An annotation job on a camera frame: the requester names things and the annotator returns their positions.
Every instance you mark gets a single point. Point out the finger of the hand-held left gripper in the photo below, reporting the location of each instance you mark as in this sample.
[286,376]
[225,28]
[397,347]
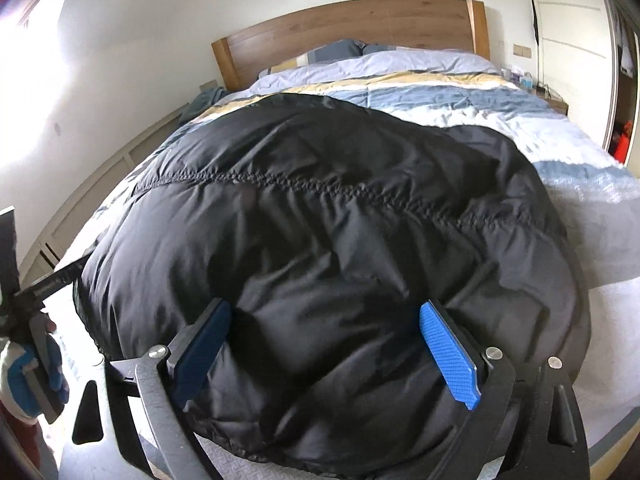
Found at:
[77,269]

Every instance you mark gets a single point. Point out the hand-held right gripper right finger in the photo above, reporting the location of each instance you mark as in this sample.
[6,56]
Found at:
[450,355]

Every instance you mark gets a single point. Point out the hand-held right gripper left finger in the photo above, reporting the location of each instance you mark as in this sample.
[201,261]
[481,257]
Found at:
[202,350]

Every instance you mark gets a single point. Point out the black puffer jacket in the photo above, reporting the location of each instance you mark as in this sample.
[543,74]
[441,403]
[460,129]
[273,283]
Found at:
[325,260]

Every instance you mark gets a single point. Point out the person's left forearm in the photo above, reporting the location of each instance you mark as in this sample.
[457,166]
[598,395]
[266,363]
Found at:
[20,445]

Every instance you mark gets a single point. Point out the hanging clothes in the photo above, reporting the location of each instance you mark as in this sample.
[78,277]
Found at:
[629,50]

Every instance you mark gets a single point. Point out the person's left hand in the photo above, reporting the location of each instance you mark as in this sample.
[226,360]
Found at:
[52,360]

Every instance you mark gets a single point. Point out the low beige slatted cabinet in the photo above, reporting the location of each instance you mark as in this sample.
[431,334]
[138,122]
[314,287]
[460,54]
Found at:
[100,185]

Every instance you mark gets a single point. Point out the bright window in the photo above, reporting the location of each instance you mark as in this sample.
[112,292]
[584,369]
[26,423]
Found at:
[25,90]

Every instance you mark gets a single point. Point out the grey-blue cloth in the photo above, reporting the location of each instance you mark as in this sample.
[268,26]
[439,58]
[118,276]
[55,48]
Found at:
[205,102]

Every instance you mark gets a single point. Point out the bed with striped duvet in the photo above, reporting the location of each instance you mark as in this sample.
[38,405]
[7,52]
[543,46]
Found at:
[450,105]

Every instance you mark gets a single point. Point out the wooden nightstand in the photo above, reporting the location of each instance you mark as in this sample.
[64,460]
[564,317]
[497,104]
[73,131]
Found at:
[555,102]

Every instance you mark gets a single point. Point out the orange item in wardrobe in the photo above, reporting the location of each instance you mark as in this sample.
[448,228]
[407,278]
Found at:
[624,142]

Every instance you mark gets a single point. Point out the small blue bottle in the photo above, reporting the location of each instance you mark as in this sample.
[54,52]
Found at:
[526,81]

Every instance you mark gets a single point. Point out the wooden headboard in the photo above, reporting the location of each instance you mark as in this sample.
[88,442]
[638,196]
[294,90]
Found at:
[350,30]

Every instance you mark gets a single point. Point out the white wardrobe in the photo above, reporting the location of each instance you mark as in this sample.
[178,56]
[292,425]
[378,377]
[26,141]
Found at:
[575,35]

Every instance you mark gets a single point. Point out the beige wall socket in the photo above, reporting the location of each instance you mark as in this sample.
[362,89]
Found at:
[208,85]

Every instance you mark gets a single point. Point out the beige wall switch plate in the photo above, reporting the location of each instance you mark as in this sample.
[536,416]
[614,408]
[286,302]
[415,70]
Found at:
[522,51]

